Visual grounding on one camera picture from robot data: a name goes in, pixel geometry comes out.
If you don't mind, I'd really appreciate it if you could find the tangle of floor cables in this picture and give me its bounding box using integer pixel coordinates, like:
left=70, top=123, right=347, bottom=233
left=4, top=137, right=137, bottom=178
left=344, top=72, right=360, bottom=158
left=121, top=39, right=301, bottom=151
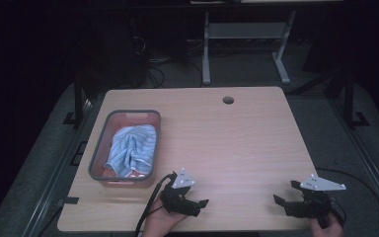
left=134, top=34, right=205, bottom=90

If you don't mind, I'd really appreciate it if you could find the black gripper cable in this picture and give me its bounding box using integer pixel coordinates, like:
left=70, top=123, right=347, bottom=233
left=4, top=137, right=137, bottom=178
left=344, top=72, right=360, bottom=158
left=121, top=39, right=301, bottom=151
left=134, top=171, right=178, bottom=237
left=315, top=167, right=379, bottom=237

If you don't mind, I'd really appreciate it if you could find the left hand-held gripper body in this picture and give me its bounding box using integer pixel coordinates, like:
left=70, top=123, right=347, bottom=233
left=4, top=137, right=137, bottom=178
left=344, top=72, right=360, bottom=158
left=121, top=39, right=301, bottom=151
left=160, top=167, right=201, bottom=217

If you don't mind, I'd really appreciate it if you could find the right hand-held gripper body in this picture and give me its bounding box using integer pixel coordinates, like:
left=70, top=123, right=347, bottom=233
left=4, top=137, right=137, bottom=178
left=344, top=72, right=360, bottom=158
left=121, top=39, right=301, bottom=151
left=285, top=174, right=347, bottom=220

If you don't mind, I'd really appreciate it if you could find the metal frame rail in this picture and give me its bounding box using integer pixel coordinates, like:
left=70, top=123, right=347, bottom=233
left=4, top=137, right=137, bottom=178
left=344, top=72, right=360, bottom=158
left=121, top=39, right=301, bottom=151
left=21, top=98, right=97, bottom=237
left=329, top=97, right=379, bottom=220

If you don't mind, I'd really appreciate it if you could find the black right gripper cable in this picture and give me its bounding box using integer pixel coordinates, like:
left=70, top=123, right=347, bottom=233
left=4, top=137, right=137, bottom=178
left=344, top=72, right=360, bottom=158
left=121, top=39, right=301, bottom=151
left=315, top=167, right=379, bottom=237

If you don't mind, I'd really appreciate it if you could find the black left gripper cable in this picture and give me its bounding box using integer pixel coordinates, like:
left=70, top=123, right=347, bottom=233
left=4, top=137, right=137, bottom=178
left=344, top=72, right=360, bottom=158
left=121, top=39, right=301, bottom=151
left=134, top=171, right=178, bottom=237

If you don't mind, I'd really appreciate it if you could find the pink basket with grey rim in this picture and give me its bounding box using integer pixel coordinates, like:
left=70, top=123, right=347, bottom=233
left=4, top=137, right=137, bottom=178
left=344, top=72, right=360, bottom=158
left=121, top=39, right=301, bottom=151
left=88, top=109, right=162, bottom=189

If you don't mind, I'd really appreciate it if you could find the blue striped towel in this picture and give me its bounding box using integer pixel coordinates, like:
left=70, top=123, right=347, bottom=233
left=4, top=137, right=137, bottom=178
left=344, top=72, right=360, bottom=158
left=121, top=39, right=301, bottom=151
left=103, top=123, right=158, bottom=179

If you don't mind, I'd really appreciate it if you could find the person's right hand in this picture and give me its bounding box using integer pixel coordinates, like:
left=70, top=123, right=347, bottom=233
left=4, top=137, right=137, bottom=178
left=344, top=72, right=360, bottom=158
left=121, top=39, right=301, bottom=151
left=309, top=211, right=345, bottom=237

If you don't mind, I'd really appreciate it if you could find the person's left hand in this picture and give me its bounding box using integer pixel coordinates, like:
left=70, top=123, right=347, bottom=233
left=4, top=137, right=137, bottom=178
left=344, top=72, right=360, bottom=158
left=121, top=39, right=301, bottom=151
left=141, top=195, right=188, bottom=237

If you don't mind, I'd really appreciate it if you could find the grey metal desk frame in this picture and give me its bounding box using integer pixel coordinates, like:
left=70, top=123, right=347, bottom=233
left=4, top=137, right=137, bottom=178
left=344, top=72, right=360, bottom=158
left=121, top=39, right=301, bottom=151
left=201, top=9, right=297, bottom=87

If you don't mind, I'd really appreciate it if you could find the black metal stand post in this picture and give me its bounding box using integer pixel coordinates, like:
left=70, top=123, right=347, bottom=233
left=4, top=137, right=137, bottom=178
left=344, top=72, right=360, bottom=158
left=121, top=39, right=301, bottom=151
left=341, top=67, right=371, bottom=129
left=62, top=72, right=86, bottom=129

